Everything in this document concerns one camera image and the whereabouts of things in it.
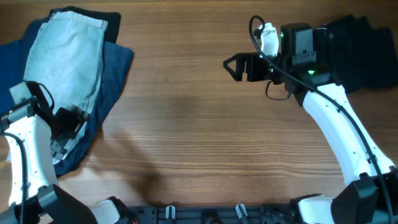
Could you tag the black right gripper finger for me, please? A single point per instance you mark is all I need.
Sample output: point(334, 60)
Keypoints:
point(240, 58)
point(237, 73)

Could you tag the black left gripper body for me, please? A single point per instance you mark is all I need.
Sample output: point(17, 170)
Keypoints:
point(68, 124)

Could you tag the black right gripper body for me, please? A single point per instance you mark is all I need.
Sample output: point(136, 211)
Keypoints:
point(260, 70)

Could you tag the light denim shorts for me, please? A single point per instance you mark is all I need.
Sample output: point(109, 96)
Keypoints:
point(67, 57)

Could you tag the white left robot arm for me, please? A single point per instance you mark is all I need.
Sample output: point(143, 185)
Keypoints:
point(29, 128)

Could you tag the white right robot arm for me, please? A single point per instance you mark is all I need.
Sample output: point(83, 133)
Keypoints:
point(370, 193)

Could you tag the dark blue shirt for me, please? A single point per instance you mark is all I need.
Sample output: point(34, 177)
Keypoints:
point(117, 62)

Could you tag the black folded garment right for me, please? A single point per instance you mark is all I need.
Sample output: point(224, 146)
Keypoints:
point(363, 57)

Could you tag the black garment under shirt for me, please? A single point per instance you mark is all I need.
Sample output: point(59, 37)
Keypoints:
point(112, 18)

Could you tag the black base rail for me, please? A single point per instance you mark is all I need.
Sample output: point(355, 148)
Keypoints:
point(260, 214)

